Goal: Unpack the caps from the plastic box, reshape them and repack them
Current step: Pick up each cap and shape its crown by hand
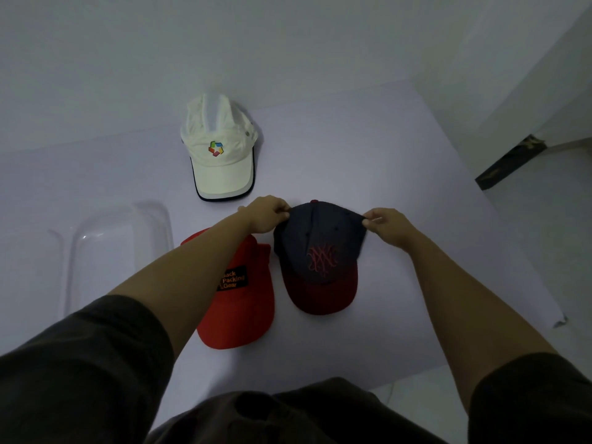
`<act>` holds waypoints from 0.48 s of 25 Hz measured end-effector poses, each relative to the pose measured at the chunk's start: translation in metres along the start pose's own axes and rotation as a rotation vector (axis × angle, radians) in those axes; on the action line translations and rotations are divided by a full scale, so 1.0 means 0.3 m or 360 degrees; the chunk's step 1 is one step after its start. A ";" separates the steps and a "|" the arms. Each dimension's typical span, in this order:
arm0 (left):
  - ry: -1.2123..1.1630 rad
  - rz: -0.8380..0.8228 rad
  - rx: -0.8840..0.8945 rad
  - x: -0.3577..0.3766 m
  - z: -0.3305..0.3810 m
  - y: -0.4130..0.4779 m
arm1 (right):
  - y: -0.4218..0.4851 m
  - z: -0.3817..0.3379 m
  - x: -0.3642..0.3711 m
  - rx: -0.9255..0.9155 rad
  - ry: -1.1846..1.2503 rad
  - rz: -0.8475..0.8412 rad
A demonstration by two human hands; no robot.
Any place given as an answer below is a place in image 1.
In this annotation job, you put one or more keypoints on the navy cap with red brim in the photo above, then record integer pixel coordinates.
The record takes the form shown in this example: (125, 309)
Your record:
(319, 254)

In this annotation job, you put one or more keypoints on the person's right hand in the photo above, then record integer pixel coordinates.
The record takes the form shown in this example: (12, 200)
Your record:
(391, 226)

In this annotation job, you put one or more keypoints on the person's left hand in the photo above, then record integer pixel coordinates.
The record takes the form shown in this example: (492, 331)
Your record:
(266, 214)

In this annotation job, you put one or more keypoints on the person's right forearm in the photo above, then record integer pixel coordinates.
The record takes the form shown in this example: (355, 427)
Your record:
(471, 309)

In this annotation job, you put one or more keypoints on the person's black shirt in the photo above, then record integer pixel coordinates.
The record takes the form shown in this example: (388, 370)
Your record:
(78, 374)

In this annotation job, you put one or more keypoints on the red cap with black patch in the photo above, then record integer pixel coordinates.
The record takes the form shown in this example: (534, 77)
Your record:
(240, 319)

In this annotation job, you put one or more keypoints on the white cap with colourful logo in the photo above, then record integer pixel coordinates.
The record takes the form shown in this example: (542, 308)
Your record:
(222, 175)

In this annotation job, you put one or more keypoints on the clear plastic lid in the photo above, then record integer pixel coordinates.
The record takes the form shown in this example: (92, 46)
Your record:
(27, 291)

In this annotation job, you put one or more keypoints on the clear plastic container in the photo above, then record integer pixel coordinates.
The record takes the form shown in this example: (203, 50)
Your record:
(115, 245)

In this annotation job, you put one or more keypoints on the person's left forearm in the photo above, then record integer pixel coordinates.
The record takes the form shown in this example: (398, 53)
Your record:
(185, 282)

